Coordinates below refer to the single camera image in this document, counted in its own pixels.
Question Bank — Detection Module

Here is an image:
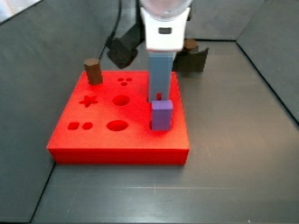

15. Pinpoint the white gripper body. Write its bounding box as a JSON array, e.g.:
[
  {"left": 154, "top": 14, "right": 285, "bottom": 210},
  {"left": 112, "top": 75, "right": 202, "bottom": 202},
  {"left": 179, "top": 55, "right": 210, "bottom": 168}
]
[{"left": 139, "top": 0, "right": 193, "bottom": 53}]

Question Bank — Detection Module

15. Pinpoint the brown oval cylinder peg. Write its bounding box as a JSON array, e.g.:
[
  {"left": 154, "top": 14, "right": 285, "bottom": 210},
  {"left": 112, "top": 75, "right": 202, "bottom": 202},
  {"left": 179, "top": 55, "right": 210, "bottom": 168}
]
[{"left": 182, "top": 38, "right": 198, "bottom": 53}]

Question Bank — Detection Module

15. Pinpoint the dark grey curved fixture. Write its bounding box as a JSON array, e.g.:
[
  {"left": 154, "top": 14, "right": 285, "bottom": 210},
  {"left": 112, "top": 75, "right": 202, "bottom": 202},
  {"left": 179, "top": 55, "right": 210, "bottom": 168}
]
[{"left": 173, "top": 46, "right": 210, "bottom": 73}]

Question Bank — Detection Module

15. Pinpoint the red shape sorter board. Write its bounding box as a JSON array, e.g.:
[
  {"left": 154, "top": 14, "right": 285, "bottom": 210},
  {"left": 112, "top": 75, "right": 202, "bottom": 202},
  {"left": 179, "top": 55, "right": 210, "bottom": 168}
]
[{"left": 47, "top": 71, "right": 190, "bottom": 165}]

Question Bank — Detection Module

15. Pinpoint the light blue tall block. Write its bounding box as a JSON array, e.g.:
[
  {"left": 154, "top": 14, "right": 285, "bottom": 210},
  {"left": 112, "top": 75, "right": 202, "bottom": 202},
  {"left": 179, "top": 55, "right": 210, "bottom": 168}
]
[{"left": 149, "top": 52, "right": 174, "bottom": 102}]

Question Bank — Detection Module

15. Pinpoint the brown hexagonal peg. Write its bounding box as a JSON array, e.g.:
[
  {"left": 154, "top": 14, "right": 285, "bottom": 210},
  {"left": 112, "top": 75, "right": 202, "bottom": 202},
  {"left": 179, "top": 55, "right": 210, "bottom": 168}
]
[{"left": 84, "top": 58, "right": 103, "bottom": 85}]

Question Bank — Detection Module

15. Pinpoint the purple rectangular block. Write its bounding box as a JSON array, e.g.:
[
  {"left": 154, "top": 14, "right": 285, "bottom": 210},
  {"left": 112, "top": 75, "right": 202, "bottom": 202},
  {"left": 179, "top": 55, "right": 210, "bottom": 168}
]
[{"left": 153, "top": 100, "right": 174, "bottom": 131}]

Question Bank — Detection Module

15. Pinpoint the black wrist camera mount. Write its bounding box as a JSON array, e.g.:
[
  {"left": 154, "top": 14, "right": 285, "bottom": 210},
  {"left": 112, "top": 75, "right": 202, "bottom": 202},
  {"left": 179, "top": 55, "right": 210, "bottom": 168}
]
[{"left": 107, "top": 23, "right": 146, "bottom": 69}]

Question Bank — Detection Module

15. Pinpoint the black cable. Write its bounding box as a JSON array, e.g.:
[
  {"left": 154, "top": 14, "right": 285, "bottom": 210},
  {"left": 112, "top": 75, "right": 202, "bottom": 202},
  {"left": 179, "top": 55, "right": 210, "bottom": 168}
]
[{"left": 98, "top": 0, "right": 123, "bottom": 60}]

